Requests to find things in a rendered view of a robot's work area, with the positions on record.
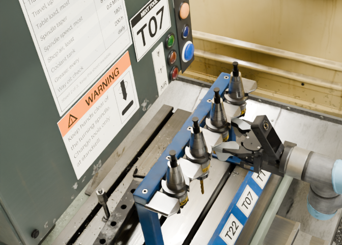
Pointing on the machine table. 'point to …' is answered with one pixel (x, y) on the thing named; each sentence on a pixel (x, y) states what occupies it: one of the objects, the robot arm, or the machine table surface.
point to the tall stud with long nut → (103, 201)
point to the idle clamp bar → (110, 236)
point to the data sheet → (75, 35)
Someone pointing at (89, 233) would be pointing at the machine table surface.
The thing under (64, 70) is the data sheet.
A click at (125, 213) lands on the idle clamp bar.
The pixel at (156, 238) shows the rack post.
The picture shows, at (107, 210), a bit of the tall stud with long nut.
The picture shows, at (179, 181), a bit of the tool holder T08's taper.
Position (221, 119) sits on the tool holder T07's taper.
